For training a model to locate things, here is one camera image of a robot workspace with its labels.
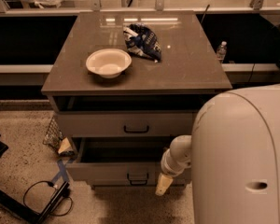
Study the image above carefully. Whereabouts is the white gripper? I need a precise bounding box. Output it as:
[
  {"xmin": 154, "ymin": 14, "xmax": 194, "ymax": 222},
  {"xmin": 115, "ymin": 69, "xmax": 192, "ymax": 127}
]
[{"xmin": 155, "ymin": 149, "xmax": 190, "ymax": 196}]

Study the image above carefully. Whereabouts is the grey drawer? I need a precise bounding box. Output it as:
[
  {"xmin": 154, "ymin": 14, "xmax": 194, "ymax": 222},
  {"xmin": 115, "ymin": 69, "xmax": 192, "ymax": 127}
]
[
  {"xmin": 64, "ymin": 136, "xmax": 192, "ymax": 187},
  {"xmin": 55, "ymin": 111, "xmax": 194, "ymax": 137}
]

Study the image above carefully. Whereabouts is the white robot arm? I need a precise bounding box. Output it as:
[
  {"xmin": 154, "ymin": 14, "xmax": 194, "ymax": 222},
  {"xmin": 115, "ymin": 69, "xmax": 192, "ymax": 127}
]
[{"xmin": 156, "ymin": 84, "xmax": 280, "ymax": 224}]

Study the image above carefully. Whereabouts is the grey drawer cabinet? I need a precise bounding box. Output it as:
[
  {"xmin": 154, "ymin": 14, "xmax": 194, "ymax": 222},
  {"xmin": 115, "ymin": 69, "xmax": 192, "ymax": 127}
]
[{"xmin": 40, "ymin": 10, "xmax": 233, "ymax": 189}]

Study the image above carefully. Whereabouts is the grey top drawer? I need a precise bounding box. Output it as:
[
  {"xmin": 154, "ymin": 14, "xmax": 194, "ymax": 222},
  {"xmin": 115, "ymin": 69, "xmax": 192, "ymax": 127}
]
[{"xmin": 55, "ymin": 111, "xmax": 194, "ymax": 137}]

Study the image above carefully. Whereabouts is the white paper bowl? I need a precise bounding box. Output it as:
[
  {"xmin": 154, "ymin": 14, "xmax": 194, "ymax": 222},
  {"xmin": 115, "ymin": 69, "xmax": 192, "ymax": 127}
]
[{"xmin": 86, "ymin": 49, "xmax": 132, "ymax": 78}]

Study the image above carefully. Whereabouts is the clear water bottle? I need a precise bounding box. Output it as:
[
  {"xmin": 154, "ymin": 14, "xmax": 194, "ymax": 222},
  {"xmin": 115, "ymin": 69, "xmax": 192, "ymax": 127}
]
[{"xmin": 216, "ymin": 41, "xmax": 227, "ymax": 63}]

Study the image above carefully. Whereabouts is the blue chip bag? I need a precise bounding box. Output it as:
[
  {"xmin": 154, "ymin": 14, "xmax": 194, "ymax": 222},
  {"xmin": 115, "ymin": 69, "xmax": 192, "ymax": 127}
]
[{"xmin": 123, "ymin": 23, "xmax": 161, "ymax": 63}]

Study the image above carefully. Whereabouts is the black stand leg left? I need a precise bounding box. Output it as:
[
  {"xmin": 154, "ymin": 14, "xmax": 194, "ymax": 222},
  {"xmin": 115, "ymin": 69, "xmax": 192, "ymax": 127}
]
[{"xmin": 0, "ymin": 181, "xmax": 69, "ymax": 224}]

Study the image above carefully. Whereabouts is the black cable on floor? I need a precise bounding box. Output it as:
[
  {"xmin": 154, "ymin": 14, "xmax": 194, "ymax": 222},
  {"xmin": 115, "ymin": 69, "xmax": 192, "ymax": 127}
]
[{"xmin": 22, "ymin": 179, "xmax": 74, "ymax": 217}]

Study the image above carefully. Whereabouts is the wire mesh basket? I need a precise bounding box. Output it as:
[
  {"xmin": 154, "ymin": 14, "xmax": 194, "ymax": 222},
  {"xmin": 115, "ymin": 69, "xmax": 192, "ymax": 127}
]
[{"xmin": 43, "ymin": 118, "xmax": 75, "ymax": 157}]

